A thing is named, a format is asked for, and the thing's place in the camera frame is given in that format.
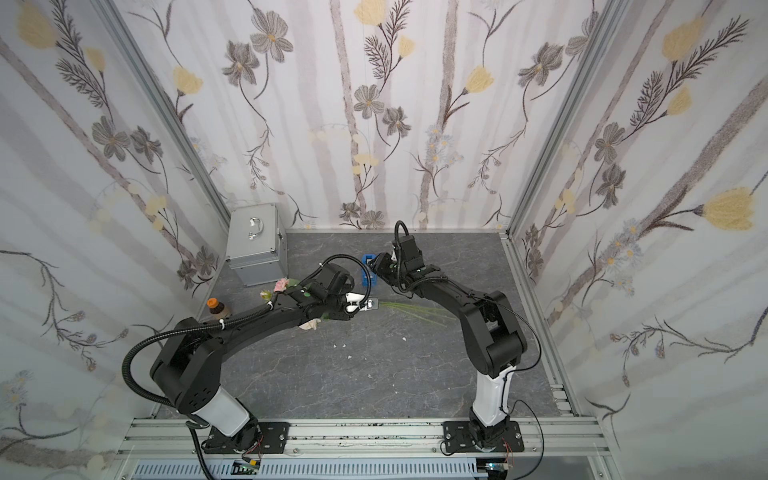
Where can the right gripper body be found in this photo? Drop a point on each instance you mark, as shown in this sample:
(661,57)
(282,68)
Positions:
(384,265)

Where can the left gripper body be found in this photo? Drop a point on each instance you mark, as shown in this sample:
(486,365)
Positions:
(339,301)

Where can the artificial flower bouquet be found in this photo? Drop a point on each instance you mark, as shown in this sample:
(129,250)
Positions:
(292,303)

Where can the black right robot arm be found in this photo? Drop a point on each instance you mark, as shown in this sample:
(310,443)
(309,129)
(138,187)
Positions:
(491,331)

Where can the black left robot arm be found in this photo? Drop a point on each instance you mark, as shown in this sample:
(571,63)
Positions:
(189,367)

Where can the silver aluminium case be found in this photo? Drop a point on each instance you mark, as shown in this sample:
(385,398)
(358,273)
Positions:
(257,245)

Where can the brown bottle with orange cap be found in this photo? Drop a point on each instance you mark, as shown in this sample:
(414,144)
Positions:
(217,309)

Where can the left wrist camera white housing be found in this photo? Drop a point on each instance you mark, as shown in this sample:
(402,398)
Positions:
(355,302)

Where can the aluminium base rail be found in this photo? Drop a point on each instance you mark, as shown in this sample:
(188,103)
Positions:
(533,448)

